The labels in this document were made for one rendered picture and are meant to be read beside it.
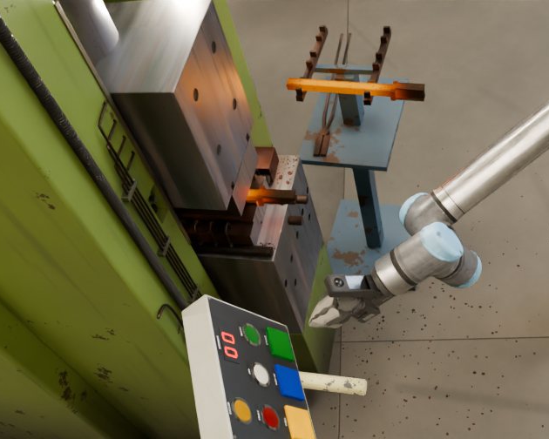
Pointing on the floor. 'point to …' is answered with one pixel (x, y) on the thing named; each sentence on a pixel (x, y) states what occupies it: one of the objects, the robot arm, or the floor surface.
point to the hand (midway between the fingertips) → (311, 320)
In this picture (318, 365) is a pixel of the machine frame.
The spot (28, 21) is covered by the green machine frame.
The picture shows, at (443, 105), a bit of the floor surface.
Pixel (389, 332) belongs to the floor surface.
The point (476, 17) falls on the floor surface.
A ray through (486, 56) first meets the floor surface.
